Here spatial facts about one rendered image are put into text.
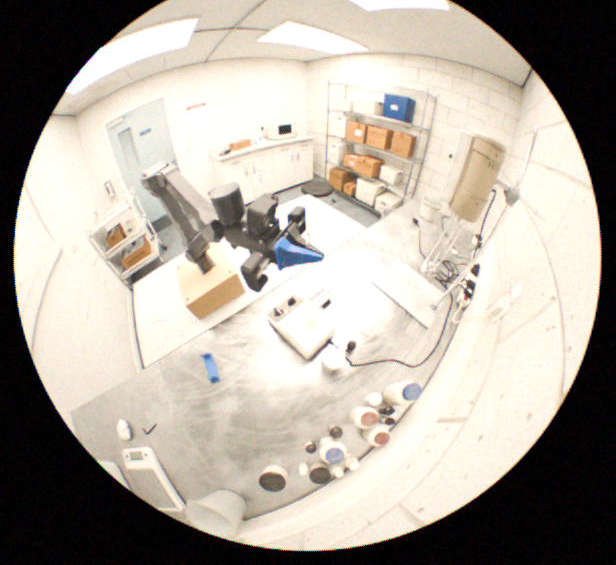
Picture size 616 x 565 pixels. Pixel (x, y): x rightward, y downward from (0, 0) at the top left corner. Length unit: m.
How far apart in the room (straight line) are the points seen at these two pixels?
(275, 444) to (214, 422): 0.19
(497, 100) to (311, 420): 2.89
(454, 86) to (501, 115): 0.62
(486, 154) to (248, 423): 0.90
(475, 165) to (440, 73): 2.32
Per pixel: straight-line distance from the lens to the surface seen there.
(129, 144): 3.14
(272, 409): 0.59
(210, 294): 0.65
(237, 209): 0.34
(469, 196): 0.51
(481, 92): 2.66
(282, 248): 0.30
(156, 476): 0.83
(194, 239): 0.59
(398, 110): 2.47
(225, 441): 0.65
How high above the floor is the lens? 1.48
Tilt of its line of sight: 47 degrees down
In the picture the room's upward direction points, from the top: straight up
